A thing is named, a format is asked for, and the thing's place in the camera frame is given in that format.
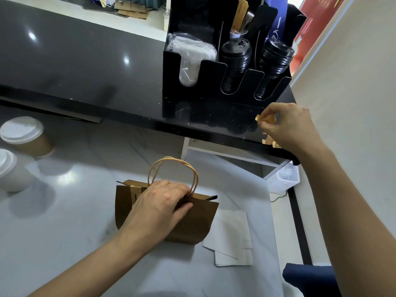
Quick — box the person's right forearm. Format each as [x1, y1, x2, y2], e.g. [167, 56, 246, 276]
[300, 142, 396, 297]

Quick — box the row of tan tape strips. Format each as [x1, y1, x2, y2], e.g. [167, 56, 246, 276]
[262, 136, 282, 149]

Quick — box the person's left forearm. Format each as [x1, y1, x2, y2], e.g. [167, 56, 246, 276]
[28, 229, 156, 297]

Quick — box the tan paper sleeve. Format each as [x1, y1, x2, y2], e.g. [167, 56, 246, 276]
[230, 0, 250, 33]

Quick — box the brown paper bag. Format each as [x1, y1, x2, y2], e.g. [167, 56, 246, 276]
[114, 156, 220, 245]

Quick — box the black acrylic organizer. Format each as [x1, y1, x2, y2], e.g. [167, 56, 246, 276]
[162, 0, 308, 118]

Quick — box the blue plastic chair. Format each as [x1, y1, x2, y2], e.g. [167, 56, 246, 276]
[265, 0, 288, 41]

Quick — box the red banner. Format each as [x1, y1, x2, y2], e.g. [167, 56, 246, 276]
[290, 0, 356, 75]

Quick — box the plastic wrapped white pack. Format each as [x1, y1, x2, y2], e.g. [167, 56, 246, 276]
[165, 33, 219, 87]

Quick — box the person's right hand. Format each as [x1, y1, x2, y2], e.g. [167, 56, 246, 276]
[255, 102, 325, 155]

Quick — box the tan coffee cup white lid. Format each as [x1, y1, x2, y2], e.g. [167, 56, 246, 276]
[0, 116, 54, 160]

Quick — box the stack of white paper sheets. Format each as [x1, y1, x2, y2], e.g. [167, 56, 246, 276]
[202, 209, 255, 267]

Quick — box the person's left hand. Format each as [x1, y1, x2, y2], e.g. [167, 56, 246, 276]
[120, 179, 194, 245]

